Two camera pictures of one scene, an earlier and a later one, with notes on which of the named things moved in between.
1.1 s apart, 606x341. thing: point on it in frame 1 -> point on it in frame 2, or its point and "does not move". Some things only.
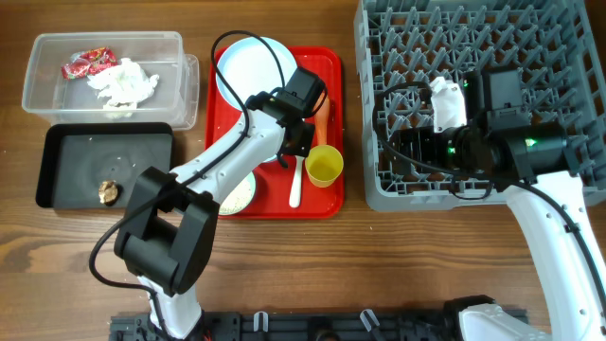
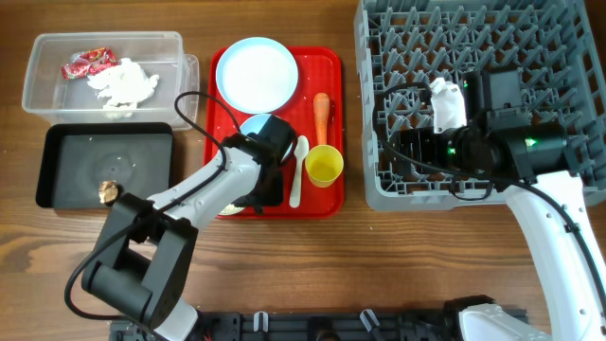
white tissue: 125,84 does not move
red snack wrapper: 87,62 does not move
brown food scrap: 108,192 does not move
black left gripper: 305,145 -> 275,198
